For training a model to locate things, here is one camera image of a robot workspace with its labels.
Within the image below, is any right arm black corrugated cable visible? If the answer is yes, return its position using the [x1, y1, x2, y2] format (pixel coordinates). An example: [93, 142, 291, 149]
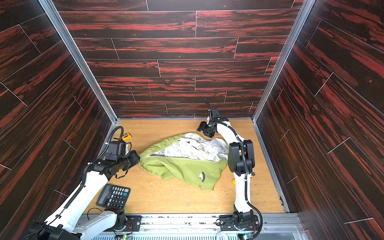
[203, 98, 264, 239]

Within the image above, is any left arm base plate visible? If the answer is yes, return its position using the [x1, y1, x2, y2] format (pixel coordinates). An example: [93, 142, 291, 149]
[113, 215, 142, 232]

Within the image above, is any green jacket with printed lining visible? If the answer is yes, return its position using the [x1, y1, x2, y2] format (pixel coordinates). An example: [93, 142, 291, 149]
[140, 133, 229, 190]

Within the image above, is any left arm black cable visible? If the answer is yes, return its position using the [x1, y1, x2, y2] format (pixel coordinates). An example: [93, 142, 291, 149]
[44, 125, 133, 229]

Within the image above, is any yellow tape measure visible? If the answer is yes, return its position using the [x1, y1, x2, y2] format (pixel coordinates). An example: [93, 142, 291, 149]
[122, 132, 132, 141]

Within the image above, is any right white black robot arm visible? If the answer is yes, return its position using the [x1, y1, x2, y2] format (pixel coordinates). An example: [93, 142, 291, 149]
[198, 108, 255, 230]

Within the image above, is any black calculator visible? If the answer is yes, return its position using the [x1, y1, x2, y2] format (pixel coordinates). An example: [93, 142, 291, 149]
[96, 184, 131, 209]

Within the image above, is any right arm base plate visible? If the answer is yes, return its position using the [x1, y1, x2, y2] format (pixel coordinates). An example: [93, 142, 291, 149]
[216, 213, 260, 232]

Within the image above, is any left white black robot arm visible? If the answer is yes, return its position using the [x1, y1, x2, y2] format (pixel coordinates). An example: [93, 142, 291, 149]
[26, 141, 140, 240]

